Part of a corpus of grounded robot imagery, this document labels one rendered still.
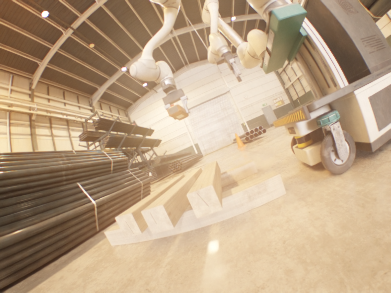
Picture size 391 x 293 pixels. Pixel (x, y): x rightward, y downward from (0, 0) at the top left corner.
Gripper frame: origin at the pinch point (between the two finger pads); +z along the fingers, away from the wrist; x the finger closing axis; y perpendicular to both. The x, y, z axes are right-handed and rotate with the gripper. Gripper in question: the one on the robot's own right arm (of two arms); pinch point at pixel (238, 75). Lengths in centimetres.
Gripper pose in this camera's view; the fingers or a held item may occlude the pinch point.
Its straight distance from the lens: 108.5
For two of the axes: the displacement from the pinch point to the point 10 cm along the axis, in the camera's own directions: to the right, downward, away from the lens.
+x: 3.1, -0.7, 9.5
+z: 3.9, 9.2, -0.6
